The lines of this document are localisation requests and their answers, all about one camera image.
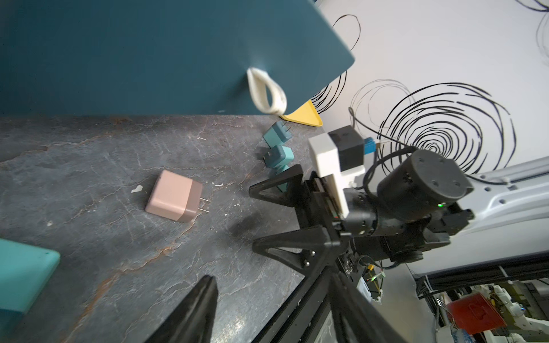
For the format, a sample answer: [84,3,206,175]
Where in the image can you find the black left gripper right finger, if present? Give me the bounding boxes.
[327,273,406,343]

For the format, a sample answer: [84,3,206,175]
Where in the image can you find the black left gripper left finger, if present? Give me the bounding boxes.
[146,275,219,343]

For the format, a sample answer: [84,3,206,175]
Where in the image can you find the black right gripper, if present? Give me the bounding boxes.
[249,164,353,277]

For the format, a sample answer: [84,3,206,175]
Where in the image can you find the pink plug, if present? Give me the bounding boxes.
[145,170,204,223]

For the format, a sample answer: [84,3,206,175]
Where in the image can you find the teal drawer cabinet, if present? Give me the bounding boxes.
[1,1,354,117]

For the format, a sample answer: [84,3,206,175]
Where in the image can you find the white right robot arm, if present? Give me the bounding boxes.
[250,148,548,277]

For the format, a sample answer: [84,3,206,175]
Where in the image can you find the yellow tray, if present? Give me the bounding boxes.
[281,100,323,127]

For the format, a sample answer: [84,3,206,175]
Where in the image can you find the black linear rail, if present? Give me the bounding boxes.
[254,252,548,342]

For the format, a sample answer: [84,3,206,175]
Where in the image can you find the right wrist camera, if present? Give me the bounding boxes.
[308,125,365,220]

